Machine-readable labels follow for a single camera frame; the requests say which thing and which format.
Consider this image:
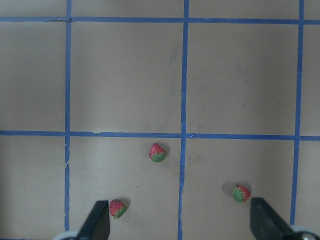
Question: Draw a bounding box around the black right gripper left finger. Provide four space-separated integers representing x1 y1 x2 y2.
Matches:
75 200 111 240

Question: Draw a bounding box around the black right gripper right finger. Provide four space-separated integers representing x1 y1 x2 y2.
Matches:
250 197 293 240

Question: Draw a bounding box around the red strawberry moved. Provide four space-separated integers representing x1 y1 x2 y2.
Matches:
232 185 251 203
149 143 166 163
109 199 127 219

